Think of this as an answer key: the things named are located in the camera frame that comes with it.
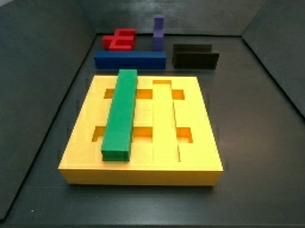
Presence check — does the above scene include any yellow slotted board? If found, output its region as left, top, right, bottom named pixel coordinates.
left=59, top=76, right=224, bottom=186

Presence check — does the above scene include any red branched block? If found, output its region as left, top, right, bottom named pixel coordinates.
left=102, top=28, right=137, bottom=51

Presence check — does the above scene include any green long block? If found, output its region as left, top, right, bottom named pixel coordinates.
left=102, top=69, right=137, bottom=161

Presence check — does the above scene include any black bracket holder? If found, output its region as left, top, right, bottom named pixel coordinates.
left=173, top=44, right=220, bottom=69

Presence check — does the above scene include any purple long block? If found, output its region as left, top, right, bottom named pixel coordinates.
left=153, top=14, right=165, bottom=51

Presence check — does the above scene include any dark blue long block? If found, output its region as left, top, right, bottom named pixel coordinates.
left=94, top=51, right=168, bottom=69

